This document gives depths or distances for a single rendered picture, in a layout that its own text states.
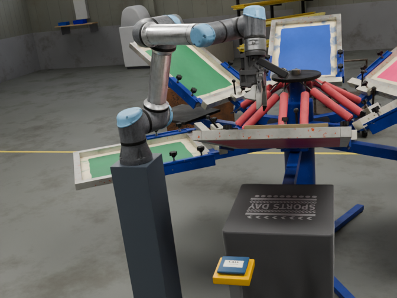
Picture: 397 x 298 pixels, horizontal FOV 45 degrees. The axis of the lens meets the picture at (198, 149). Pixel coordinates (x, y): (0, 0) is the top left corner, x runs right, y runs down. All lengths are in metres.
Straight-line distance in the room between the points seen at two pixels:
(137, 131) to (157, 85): 0.22
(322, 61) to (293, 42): 0.35
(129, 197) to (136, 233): 0.19
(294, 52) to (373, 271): 1.81
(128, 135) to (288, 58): 2.20
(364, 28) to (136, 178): 10.61
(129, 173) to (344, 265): 1.89
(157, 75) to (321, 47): 2.24
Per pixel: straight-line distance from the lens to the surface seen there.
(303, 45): 4.14
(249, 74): 1.64
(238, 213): 2.15
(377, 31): 12.39
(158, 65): 2.07
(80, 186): 2.66
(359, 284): 3.36
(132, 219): 2.24
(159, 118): 2.17
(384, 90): 3.32
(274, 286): 2.12
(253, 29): 1.65
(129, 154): 2.13
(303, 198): 2.25
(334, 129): 1.76
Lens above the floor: 1.92
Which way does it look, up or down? 19 degrees down
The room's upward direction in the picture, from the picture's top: 7 degrees counter-clockwise
